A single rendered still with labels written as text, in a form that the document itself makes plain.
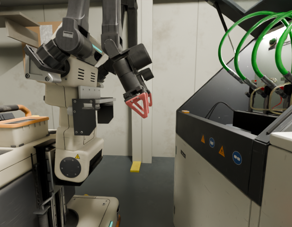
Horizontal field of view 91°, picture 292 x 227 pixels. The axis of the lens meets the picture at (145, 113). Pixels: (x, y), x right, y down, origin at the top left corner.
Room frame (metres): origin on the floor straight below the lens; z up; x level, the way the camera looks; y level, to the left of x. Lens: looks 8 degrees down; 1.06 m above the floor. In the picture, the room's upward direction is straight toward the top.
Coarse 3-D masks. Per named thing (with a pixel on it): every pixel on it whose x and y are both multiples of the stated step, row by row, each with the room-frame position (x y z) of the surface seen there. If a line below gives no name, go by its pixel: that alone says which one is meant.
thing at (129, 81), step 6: (132, 72) 0.49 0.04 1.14; (120, 78) 0.49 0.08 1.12; (126, 78) 0.48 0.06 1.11; (132, 78) 0.49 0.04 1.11; (126, 84) 0.48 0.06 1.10; (132, 84) 0.48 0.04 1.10; (138, 84) 0.49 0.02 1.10; (126, 90) 0.49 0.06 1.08; (132, 90) 0.46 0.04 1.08; (138, 90) 0.46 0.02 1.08; (126, 96) 0.46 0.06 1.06
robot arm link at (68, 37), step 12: (72, 0) 0.50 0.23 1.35; (84, 0) 0.50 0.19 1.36; (72, 12) 0.49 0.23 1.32; (84, 12) 0.51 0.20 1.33; (72, 24) 0.47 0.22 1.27; (84, 24) 0.51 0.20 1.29; (60, 36) 0.48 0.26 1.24; (72, 36) 0.47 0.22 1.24; (60, 48) 0.48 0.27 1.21; (72, 48) 0.47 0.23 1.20
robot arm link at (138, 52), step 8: (112, 48) 0.47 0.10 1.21; (128, 48) 0.49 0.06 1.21; (136, 48) 0.49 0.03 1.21; (144, 48) 0.48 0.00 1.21; (112, 56) 0.47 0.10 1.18; (120, 56) 0.50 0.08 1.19; (136, 56) 0.48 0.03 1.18; (144, 56) 0.48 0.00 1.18; (136, 64) 0.48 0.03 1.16; (144, 64) 0.49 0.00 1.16
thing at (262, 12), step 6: (258, 12) 0.69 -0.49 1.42; (264, 12) 0.69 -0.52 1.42; (270, 12) 0.69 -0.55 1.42; (246, 18) 0.68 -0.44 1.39; (234, 24) 0.68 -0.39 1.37; (288, 24) 0.70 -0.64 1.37; (228, 30) 0.68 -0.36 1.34; (222, 42) 0.67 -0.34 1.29; (222, 60) 0.67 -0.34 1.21; (222, 66) 0.68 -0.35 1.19
